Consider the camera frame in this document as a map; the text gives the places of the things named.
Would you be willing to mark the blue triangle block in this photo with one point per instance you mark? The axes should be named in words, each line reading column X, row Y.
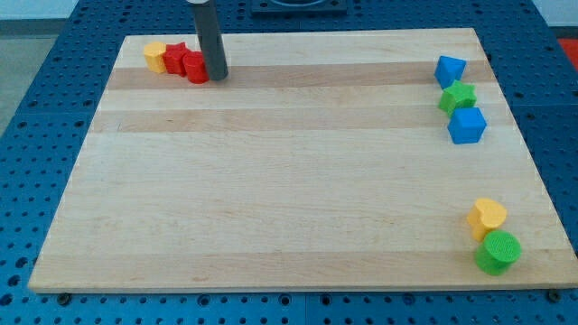
column 449, row 69

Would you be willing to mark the blue cube block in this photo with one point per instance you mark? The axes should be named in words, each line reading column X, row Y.
column 467, row 125

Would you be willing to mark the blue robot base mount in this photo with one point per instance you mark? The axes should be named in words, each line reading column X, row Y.
column 267, row 7

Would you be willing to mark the red star block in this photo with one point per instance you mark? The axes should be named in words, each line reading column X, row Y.
column 173, row 56

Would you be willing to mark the wooden board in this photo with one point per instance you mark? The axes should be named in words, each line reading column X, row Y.
column 321, row 163

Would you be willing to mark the yellow hexagon block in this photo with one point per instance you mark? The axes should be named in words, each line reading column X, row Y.
column 153, row 54

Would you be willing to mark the green cylinder block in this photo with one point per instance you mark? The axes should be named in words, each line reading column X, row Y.
column 498, row 251

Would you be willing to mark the yellow heart block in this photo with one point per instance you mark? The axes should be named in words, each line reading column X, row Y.
column 485, row 216

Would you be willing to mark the green star block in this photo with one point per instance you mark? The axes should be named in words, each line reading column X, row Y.
column 457, row 95

